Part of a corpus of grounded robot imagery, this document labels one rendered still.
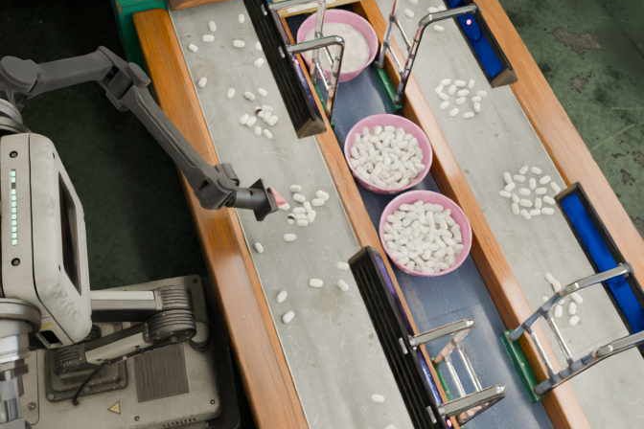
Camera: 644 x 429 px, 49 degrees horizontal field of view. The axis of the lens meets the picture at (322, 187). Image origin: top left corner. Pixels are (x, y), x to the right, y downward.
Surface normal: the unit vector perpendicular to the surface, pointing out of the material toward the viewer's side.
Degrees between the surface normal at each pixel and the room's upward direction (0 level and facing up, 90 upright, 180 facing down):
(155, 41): 0
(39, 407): 2
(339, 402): 0
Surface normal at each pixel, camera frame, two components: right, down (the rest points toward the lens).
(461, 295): 0.09, -0.47
